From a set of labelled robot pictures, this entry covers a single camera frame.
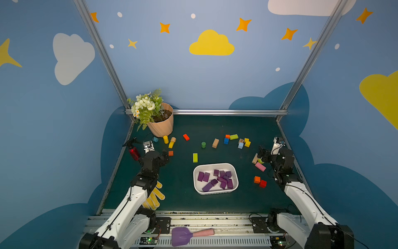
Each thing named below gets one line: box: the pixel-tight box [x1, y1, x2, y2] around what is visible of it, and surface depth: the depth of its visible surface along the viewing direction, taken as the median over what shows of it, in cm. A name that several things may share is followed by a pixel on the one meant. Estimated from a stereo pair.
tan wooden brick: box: [211, 137, 220, 149], surface depth 106 cm
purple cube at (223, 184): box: [219, 181, 227, 190], surface depth 88 cm
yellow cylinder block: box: [162, 134, 169, 145], surface depth 106 cm
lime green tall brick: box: [192, 153, 198, 163], surface depth 100 cm
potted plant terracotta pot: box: [147, 102, 174, 138], surface depth 103 cm
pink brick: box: [254, 161, 267, 172], surface depth 97 cm
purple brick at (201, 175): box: [197, 171, 205, 183], surface depth 92 cm
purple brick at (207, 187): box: [202, 182, 213, 192], surface depth 88 cm
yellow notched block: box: [244, 137, 251, 148], surface depth 106 cm
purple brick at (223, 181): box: [217, 176, 228, 186], surface depth 90 cm
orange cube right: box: [253, 175, 261, 184], surface depth 90 cm
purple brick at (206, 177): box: [203, 172, 211, 183], surface depth 92 cm
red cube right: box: [259, 179, 267, 189], surface depth 88 cm
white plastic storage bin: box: [192, 162, 239, 196], surface depth 90 cm
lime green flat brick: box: [230, 133, 239, 141], surface depth 112 cm
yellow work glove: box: [141, 180, 166, 211], surface depth 82 cm
